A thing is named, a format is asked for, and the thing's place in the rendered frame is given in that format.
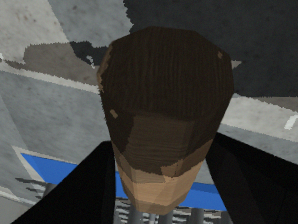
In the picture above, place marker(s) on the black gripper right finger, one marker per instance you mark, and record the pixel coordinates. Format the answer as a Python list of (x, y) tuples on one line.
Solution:
[(256, 187)]

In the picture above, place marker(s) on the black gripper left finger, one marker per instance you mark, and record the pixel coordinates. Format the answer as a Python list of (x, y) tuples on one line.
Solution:
[(85, 196)]

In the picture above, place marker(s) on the blue flat strip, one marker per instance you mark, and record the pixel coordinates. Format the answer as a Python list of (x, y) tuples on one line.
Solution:
[(201, 195)]

